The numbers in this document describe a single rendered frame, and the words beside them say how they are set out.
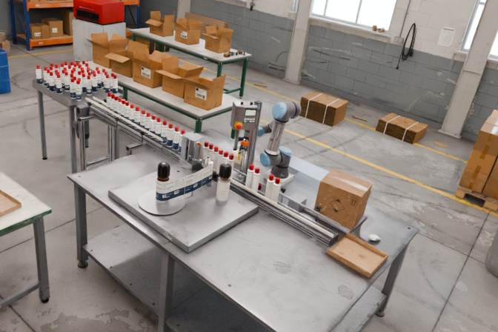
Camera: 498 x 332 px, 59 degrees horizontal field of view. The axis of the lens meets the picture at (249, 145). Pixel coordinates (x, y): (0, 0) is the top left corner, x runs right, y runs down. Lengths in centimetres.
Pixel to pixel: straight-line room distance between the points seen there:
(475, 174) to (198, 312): 389
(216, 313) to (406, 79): 602
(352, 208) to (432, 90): 532
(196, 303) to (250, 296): 85
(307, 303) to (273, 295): 19
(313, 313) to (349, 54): 661
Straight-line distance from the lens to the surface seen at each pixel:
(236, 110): 311
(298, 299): 252
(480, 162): 586
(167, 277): 290
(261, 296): 249
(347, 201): 303
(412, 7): 812
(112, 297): 362
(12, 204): 325
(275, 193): 307
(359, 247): 302
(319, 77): 891
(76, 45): 873
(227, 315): 321
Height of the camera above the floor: 255
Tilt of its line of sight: 25 degrees down
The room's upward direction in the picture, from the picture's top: 8 degrees clockwise
